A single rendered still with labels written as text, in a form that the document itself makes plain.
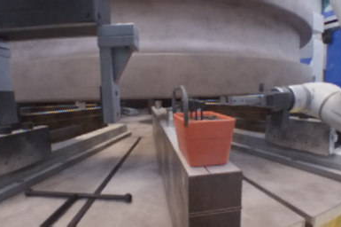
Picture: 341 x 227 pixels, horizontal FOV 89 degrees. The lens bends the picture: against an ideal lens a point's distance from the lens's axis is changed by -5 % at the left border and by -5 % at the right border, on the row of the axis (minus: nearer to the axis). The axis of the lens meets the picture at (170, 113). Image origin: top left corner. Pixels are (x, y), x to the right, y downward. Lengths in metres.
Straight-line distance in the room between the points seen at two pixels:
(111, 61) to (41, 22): 0.08
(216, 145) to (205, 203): 0.14
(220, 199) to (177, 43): 1.06
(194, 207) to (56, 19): 0.45
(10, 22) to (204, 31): 1.28
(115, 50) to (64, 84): 1.12
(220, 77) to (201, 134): 0.83
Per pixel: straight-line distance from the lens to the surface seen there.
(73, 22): 0.22
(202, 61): 1.22
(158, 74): 1.15
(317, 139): 1.51
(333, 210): 1.26
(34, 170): 1.59
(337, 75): 5.79
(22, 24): 0.25
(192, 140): 0.47
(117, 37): 0.21
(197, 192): 0.48
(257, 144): 1.83
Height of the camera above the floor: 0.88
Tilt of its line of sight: 7 degrees down
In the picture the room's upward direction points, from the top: 2 degrees counter-clockwise
